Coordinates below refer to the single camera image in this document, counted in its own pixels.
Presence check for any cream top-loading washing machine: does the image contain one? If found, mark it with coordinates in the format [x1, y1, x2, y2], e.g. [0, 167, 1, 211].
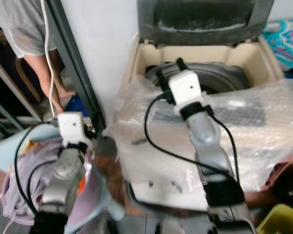
[110, 0, 293, 210]

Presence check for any person in grey clothes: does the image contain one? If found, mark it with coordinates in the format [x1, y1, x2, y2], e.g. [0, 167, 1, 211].
[0, 0, 76, 117]

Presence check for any blue object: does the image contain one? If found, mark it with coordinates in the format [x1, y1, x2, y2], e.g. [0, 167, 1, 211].
[66, 95, 89, 117]

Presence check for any dark grey washer lid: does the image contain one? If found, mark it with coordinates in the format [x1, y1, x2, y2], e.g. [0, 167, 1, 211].
[137, 0, 275, 47]

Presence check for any grey washer drum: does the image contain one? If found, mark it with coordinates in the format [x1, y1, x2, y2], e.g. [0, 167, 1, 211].
[144, 61, 252, 96]

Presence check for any lavender garment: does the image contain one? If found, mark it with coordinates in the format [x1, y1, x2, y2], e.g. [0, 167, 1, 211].
[2, 139, 64, 217]

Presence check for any grey metal rack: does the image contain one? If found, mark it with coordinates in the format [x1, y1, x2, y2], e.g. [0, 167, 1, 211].
[0, 51, 42, 137]

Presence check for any light blue plastic stool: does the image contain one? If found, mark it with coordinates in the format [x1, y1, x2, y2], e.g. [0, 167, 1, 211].
[0, 124, 49, 171]

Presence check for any clear bubble wrap sheet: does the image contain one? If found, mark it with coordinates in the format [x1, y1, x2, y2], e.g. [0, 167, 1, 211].
[103, 78, 293, 193]

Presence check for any colourful patterned cloth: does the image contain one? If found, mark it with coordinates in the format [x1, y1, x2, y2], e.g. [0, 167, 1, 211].
[261, 19, 293, 74]

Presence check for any lilac laundry basket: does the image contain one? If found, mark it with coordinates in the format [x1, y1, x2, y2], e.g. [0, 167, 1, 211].
[0, 139, 127, 230]

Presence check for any dark bag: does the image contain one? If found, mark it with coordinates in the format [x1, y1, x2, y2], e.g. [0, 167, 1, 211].
[264, 149, 293, 210]

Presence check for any yellow plastic container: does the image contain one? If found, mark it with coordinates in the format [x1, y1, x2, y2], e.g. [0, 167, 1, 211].
[256, 204, 293, 234]

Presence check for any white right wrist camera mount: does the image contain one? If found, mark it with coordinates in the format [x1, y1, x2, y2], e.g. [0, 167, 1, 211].
[168, 70, 203, 117]

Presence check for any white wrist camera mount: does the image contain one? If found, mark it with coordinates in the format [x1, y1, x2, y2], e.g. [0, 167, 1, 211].
[168, 70, 203, 117]
[58, 112, 88, 149]

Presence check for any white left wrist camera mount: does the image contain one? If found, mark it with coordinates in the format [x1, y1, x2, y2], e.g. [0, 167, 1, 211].
[58, 112, 88, 149]

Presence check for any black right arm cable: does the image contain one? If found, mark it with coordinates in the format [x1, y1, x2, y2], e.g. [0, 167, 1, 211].
[144, 95, 235, 176]
[208, 112, 240, 178]

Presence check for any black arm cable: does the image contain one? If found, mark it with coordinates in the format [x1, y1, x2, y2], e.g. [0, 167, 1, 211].
[14, 123, 64, 215]
[144, 95, 235, 176]
[208, 112, 240, 178]

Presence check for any white hanging cable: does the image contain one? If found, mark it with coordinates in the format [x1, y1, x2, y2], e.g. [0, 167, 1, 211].
[40, 0, 58, 117]

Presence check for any dark door frame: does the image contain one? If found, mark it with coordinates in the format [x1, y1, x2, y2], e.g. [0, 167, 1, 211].
[46, 0, 103, 132]

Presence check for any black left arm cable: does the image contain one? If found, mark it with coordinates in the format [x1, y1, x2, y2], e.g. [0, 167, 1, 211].
[14, 123, 64, 215]

